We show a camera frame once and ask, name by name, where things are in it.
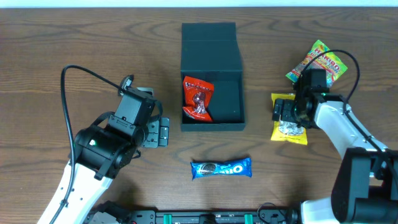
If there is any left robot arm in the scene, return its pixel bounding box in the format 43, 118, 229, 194
39, 87, 170, 223

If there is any red candy bag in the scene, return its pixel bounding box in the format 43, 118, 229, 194
183, 76, 214, 122

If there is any black open gift box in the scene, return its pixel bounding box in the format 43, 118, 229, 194
180, 22, 246, 132

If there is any green Haribo gummy bag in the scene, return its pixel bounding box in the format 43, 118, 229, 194
286, 40, 348, 87

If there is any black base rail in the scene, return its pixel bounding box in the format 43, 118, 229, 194
83, 201, 302, 224

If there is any blue Oreo cookie pack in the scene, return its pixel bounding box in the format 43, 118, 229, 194
190, 157, 252, 180

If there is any small black wrapped bar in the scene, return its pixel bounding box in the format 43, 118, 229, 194
118, 75, 134, 96

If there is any yellow snack bag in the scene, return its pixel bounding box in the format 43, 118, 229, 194
270, 93, 308, 146

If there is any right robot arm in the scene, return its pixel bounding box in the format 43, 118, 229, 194
272, 69, 397, 223

